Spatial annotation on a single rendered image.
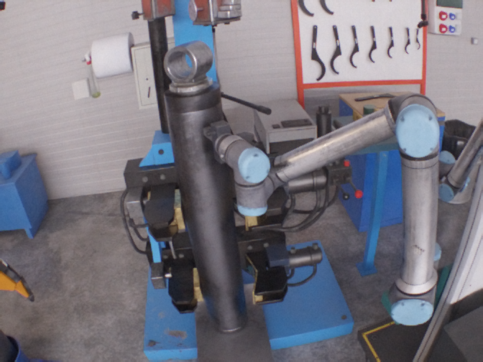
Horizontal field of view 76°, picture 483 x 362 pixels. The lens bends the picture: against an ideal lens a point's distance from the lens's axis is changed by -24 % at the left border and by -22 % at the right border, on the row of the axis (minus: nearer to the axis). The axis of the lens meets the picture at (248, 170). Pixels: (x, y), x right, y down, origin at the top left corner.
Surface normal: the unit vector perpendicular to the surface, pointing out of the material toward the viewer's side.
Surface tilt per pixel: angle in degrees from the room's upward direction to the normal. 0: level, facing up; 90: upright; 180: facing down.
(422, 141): 82
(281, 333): 0
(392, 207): 90
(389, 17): 90
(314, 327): 0
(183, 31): 90
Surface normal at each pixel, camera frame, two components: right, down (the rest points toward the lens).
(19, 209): 0.13, 0.46
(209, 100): 0.68, 0.29
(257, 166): 0.48, 0.29
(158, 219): -0.08, -0.88
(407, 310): -0.40, 0.53
